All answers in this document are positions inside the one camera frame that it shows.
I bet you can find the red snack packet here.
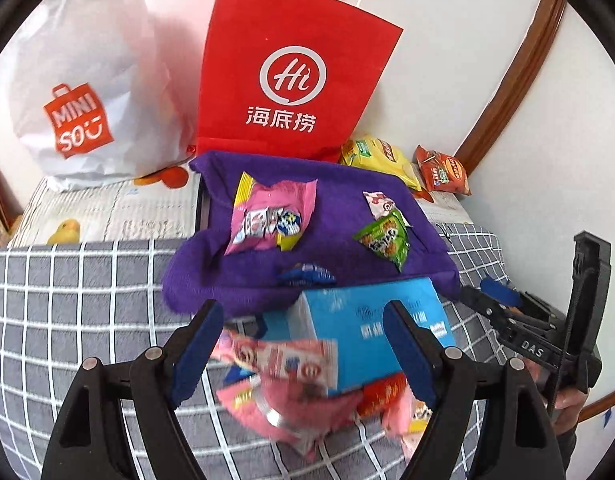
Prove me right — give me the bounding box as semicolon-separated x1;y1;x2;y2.
356;372;407;418

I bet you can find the long pink white snack packet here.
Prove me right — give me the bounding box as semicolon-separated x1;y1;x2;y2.
211;328;338;390

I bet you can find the pink nougat packet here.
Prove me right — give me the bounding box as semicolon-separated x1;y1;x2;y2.
218;375;363;462

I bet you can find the green triangular snack bag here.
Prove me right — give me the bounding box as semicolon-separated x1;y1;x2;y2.
354;209;409;273

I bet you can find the pink purple snack packet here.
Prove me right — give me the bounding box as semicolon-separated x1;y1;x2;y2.
225;172;318;255

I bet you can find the person right hand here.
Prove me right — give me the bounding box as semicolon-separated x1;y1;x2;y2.
550;387;588;436

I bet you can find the blue tissue pack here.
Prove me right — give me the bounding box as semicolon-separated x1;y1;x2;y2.
258;278;455;396

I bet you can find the orange Lays chips bag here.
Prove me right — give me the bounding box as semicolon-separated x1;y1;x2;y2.
415;145;471;196

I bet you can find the purple towel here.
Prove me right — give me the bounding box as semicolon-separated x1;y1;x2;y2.
161;152;460;318

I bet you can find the grey checked bedsheet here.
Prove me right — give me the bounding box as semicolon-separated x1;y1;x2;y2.
0;222;514;480

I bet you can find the pink white candy packet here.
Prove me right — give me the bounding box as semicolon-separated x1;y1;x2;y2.
363;192;411;228

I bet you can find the yellow Lays chips bag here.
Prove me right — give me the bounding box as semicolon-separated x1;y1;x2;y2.
340;134;422;192

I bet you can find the white Miniso plastic bag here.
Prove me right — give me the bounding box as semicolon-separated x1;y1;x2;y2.
9;0;193;192

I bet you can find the red Haidilao paper bag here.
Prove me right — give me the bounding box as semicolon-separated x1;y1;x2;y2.
196;0;403;162

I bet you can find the brown wooden door frame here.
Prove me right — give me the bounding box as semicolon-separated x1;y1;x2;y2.
455;0;567;174

